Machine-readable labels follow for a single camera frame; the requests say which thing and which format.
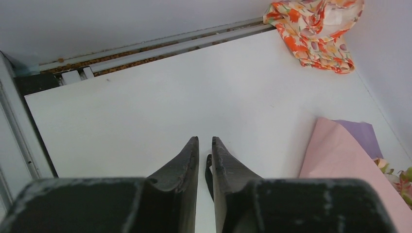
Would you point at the orange floral crumpled cloth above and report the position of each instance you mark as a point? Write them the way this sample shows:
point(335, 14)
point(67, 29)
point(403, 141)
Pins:
point(313, 30)

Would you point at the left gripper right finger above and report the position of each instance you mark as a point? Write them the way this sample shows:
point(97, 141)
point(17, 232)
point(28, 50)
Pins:
point(244, 202)

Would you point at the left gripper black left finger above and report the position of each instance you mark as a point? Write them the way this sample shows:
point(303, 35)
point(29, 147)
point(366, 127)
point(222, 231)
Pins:
point(164, 202)

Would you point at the pink paper flower bouquet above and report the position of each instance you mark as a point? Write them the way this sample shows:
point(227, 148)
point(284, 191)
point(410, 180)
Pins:
point(345, 149)

